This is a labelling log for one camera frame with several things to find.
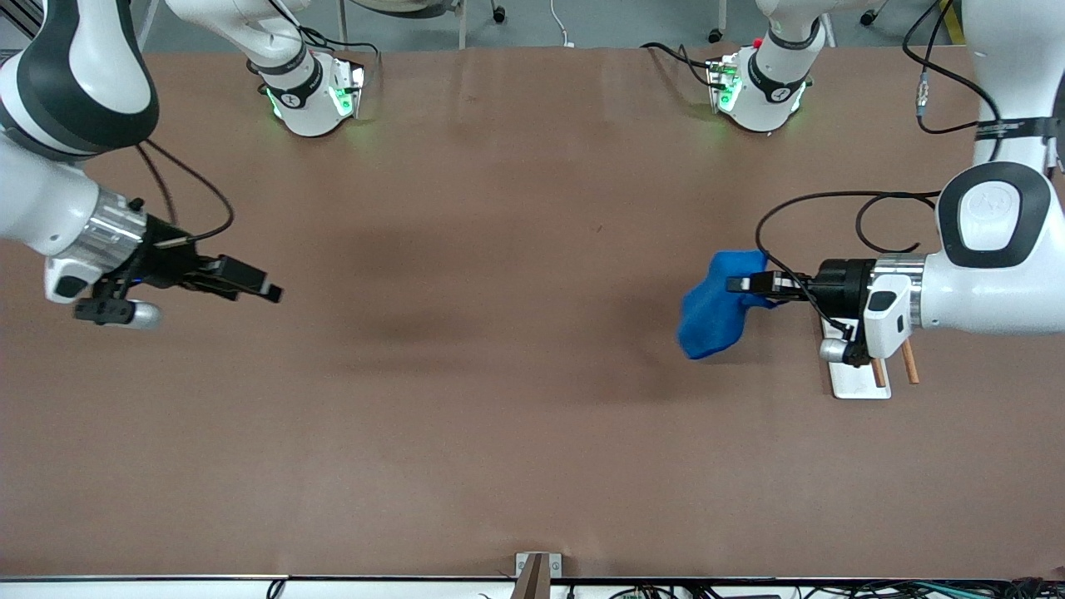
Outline grey chair base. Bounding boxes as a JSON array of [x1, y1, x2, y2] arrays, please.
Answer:
[[345, 0, 467, 18]]

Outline blue microfibre towel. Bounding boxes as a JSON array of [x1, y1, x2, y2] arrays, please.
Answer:
[[676, 250, 783, 360]]

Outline black base power cable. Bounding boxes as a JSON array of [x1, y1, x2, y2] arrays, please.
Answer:
[[641, 42, 718, 88]]

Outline white floor cable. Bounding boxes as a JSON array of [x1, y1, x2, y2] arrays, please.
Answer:
[[549, 0, 577, 48]]

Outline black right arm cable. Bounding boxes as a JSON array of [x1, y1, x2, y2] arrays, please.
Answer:
[[137, 140, 236, 249]]

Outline black cable with metal connector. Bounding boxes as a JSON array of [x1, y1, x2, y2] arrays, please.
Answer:
[[902, 0, 1001, 164]]

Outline white towel rack wooden bars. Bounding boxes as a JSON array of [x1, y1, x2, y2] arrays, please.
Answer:
[[820, 320, 920, 400]]

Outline aluminium frame post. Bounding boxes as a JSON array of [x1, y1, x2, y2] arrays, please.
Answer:
[[0, 0, 44, 41]]

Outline tangled cable bundle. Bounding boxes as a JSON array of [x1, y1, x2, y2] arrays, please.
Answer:
[[607, 578, 1065, 599]]

